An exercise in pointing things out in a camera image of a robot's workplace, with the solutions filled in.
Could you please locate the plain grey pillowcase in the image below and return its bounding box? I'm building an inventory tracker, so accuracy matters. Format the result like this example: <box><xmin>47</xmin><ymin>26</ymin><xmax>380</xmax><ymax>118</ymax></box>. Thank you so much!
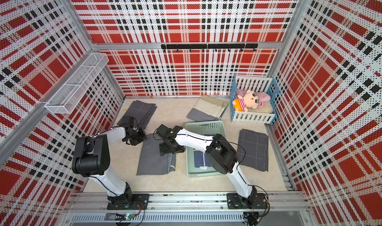
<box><xmin>136</xmin><ymin>134</ymin><xmax>176</xmax><ymax>176</ymax></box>

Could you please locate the blue pillowcase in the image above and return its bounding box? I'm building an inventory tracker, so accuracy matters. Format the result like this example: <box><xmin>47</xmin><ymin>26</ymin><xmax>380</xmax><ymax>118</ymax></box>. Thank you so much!
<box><xmin>194</xmin><ymin>149</ymin><xmax>212</xmax><ymax>169</ymax></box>

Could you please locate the green perforated plastic basket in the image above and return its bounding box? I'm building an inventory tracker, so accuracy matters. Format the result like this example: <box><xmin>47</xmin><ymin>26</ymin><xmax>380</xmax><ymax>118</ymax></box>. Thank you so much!
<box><xmin>185</xmin><ymin>121</ymin><xmax>226</xmax><ymax>178</ymax></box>

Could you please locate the beige and grey pillowcase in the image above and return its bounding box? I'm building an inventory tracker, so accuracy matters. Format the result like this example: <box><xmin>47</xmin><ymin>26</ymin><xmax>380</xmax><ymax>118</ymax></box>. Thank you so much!
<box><xmin>187</xmin><ymin>95</ymin><xmax>228</xmax><ymax>122</ymax></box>

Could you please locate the dark grey checked pillowcase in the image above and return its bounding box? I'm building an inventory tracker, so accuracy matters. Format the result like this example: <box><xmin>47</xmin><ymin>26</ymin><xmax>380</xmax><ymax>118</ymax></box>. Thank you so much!
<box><xmin>123</xmin><ymin>100</ymin><xmax>157</xmax><ymax>130</ymax></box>
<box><xmin>237</xmin><ymin>129</ymin><xmax>269</xmax><ymax>172</ymax></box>

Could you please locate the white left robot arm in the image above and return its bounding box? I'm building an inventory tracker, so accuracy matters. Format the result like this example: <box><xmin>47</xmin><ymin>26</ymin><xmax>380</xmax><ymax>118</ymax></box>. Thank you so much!
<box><xmin>72</xmin><ymin>126</ymin><xmax>133</xmax><ymax>204</ymax></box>

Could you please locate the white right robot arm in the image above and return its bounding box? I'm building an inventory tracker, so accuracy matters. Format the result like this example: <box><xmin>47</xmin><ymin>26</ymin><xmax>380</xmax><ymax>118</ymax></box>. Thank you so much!
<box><xmin>155</xmin><ymin>125</ymin><xmax>257</xmax><ymax>205</ymax></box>

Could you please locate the small green circuit board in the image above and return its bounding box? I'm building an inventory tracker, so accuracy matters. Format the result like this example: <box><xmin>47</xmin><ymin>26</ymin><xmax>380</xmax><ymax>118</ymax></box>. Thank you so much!
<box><xmin>115</xmin><ymin>214</ymin><xmax>136</xmax><ymax>221</ymax></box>

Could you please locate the pink plush doll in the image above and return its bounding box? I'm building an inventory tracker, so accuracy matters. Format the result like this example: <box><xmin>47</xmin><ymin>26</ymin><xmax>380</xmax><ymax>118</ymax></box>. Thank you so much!
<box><xmin>232</xmin><ymin>89</ymin><xmax>271</xmax><ymax>113</ymax></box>

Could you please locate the blue white toy crib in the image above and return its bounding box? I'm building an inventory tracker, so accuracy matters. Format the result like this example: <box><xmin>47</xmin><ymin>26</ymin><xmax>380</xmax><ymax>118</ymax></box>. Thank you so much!
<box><xmin>229</xmin><ymin>75</ymin><xmax>280</xmax><ymax>125</ymax></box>

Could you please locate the cream fluffy crib mattress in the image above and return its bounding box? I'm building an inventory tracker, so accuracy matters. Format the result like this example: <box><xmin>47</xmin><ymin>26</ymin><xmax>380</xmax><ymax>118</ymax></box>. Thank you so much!
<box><xmin>237</xmin><ymin>90</ymin><xmax>274</xmax><ymax>114</ymax></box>

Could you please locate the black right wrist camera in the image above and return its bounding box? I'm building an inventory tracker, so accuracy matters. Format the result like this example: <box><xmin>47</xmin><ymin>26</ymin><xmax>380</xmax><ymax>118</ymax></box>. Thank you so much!
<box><xmin>155</xmin><ymin>124</ymin><xmax>172</xmax><ymax>139</ymax></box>

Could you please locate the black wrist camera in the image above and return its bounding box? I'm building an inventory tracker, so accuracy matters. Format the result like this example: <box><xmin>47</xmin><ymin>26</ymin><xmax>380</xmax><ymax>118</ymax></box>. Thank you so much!
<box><xmin>117</xmin><ymin>116</ymin><xmax>135</xmax><ymax>128</ymax></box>
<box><xmin>155</xmin><ymin>124</ymin><xmax>172</xmax><ymax>139</ymax></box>

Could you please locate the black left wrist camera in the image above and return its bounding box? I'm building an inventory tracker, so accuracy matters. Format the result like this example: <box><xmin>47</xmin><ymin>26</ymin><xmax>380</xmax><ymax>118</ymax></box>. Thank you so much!
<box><xmin>117</xmin><ymin>116</ymin><xmax>135</xmax><ymax>128</ymax></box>

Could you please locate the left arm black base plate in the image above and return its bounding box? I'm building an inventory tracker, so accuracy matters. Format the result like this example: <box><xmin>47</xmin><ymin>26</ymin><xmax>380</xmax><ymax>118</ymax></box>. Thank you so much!
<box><xmin>107</xmin><ymin>194</ymin><xmax>150</xmax><ymax>210</ymax></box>

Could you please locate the white wire mesh shelf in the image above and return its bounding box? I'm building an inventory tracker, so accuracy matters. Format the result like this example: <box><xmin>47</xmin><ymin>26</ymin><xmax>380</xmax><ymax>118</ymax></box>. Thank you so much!
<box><xmin>45</xmin><ymin>53</ymin><xmax>108</xmax><ymax>114</ymax></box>

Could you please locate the aluminium front rail frame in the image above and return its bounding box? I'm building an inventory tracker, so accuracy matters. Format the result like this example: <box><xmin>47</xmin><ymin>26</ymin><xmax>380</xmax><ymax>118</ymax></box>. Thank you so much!
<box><xmin>59</xmin><ymin>191</ymin><xmax>317</xmax><ymax>226</ymax></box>

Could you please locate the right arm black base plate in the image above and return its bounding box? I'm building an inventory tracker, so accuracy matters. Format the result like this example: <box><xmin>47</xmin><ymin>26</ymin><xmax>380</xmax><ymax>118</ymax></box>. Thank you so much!
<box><xmin>226</xmin><ymin>193</ymin><xmax>268</xmax><ymax>210</ymax></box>

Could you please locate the black wall hook rail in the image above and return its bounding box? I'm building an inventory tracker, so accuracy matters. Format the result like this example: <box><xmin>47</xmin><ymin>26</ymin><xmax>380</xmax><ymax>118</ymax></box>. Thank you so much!
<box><xmin>161</xmin><ymin>44</ymin><xmax>259</xmax><ymax>51</ymax></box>

